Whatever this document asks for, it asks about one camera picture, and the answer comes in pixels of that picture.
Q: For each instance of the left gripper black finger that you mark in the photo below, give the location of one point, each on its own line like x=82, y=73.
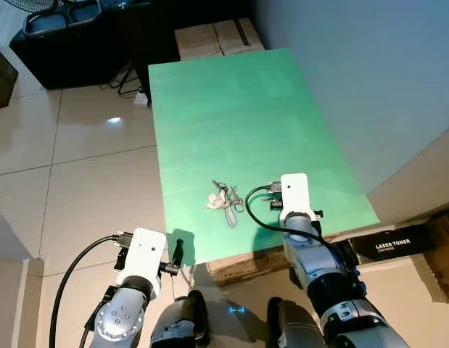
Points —
x=178, y=251

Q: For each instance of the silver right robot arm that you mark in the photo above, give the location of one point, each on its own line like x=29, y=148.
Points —
x=326, y=275

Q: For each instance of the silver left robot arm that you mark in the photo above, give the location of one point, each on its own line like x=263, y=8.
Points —
x=119, y=319

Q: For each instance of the black robot left leg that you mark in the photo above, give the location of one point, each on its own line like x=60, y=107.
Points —
x=177, y=322

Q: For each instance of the black robot leg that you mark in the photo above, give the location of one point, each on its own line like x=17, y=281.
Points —
x=293, y=326
x=177, y=322

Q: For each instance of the key bunch with white charm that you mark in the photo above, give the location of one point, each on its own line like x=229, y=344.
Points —
x=223, y=199

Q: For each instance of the brown support box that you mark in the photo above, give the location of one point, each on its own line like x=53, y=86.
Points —
x=246, y=268

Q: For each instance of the black laser toner box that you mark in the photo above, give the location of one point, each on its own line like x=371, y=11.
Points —
x=391, y=245

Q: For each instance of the green table board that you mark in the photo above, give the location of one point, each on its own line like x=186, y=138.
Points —
x=260, y=130

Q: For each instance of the black robot right leg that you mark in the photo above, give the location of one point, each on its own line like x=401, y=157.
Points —
x=293, y=326

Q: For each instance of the white power strip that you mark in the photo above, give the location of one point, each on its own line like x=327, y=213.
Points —
x=142, y=98

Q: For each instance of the brown cardboard box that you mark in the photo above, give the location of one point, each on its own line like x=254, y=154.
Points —
x=239, y=35
x=196, y=40

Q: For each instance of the black low cabinet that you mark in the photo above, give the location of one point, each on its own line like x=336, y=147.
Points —
x=137, y=36

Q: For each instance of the dark brown box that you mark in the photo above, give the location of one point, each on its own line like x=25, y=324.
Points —
x=1, y=76

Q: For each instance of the black plastic tray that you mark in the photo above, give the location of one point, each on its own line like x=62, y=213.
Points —
x=83, y=13
x=46, y=22

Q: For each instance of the black fan grille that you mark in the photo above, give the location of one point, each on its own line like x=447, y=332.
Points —
x=28, y=3

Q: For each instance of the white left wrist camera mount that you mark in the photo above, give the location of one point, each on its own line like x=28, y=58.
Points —
x=143, y=254

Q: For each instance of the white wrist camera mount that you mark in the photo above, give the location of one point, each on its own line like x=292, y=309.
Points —
x=143, y=254
x=294, y=192

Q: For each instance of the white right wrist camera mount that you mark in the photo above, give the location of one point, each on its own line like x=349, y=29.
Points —
x=294, y=192

